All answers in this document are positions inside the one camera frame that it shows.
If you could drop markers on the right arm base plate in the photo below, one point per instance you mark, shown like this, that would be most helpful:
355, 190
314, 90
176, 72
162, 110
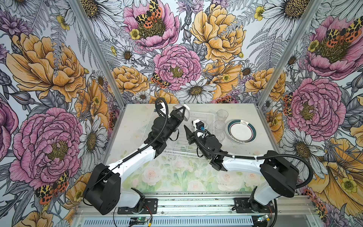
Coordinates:
243, 205

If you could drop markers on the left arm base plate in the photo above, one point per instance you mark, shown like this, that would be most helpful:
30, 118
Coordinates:
146, 206

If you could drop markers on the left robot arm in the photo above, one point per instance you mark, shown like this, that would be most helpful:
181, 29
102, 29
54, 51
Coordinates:
104, 189

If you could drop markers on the plate green red band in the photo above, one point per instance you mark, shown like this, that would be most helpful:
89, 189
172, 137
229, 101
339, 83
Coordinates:
241, 131

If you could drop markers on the clear glass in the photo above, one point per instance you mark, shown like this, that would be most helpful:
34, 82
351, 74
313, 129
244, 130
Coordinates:
222, 115
219, 126
220, 136

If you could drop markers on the aluminium corner post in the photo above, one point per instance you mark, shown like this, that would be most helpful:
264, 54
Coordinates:
88, 32
295, 37

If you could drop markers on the white wire dish rack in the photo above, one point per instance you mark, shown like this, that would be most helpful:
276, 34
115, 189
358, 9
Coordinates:
180, 145

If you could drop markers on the green circuit board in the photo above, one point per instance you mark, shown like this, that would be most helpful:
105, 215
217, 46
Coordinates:
138, 221

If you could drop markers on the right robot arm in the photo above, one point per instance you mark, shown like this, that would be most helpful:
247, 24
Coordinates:
280, 175

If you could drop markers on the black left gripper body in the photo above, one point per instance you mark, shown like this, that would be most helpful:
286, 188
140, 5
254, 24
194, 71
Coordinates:
173, 123

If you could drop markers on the right aluminium corner post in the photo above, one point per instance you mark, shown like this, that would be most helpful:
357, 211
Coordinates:
295, 37

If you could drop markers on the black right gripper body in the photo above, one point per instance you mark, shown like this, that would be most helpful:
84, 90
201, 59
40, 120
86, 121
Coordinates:
204, 152

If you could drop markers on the striped brown white bowl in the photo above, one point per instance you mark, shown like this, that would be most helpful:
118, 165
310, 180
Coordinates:
184, 111

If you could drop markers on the left aluminium corner post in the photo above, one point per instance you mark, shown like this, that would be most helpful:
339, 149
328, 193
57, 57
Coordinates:
88, 32

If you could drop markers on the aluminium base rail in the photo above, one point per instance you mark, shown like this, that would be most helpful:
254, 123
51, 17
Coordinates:
216, 210

